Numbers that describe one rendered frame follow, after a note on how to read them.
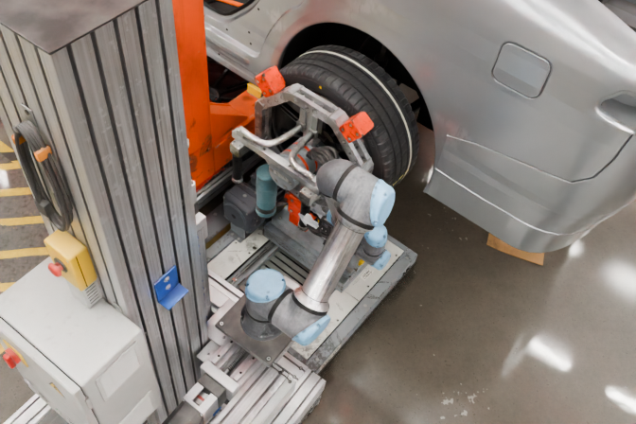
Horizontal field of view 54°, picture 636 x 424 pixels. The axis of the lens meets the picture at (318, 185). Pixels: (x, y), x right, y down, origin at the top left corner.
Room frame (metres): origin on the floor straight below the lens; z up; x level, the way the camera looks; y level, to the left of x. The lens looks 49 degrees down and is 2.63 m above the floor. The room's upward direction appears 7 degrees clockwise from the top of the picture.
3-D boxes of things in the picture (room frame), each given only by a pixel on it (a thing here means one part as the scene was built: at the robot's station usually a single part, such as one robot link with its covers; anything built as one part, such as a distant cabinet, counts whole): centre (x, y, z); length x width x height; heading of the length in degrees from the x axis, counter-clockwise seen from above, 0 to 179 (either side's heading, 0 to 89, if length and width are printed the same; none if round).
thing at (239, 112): (2.06, 0.39, 0.69); 0.52 x 0.17 x 0.35; 147
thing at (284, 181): (1.63, 0.09, 0.85); 0.21 x 0.14 x 0.14; 147
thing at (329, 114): (1.69, 0.05, 0.85); 0.54 x 0.07 x 0.54; 57
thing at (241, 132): (1.64, 0.20, 1.03); 0.19 x 0.18 x 0.11; 147
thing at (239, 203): (1.90, 0.25, 0.26); 0.42 x 0.18 x 0.35; 147
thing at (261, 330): (0.96, 0.12, 0.87); 0.15 x 0.15 x 0.10
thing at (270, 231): (1.82, -0.06, 0.13); 0.50 x 0.36 x 0.10; 57
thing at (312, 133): (1.53, 0.03, 1.03); 0.19 x 0.18 x 0.11; 147
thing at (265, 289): (0.96, 0.11, 0.98); 0.13 x 0.12 x 0.14; 58
